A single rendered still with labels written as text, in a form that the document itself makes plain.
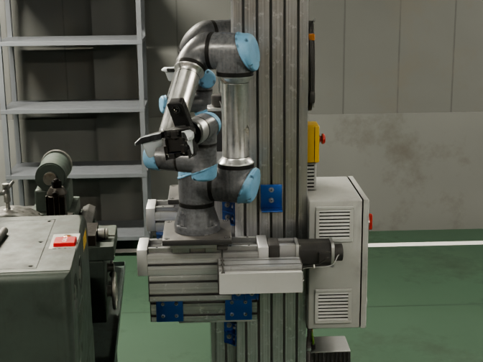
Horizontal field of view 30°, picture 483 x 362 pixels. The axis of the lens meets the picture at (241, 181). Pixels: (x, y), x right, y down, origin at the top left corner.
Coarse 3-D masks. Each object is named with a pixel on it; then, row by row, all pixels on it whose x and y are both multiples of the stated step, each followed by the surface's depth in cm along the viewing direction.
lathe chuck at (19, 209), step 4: (0, 208) 297; (4, 208) 297; (16, 208) 296; (20, 208) 297; (24, 208) 298; (28, 208) 299; (0, 212) 293; (4, 212) 292; (8, 212) 292; (12, 212) 292; (16, 212) 292; (20, 212) 293; (24, 212) 295; (28, 212) 296; (32, 212) 298; (36, 212) 300
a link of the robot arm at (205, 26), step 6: (198, 24) 329; (204, 24) 328; (210, 24) 328; (192, 30) 329; (198, 30) 328; (204, 30) 327; (210, 30) 327; (186, 36) 331; (192, 36) 329; (180, 42) 334; (186, 42) 330; (180, 48) 334; (162, 96) 358; (168, 96) 356; (162, 102) 357; (162, 108) 358
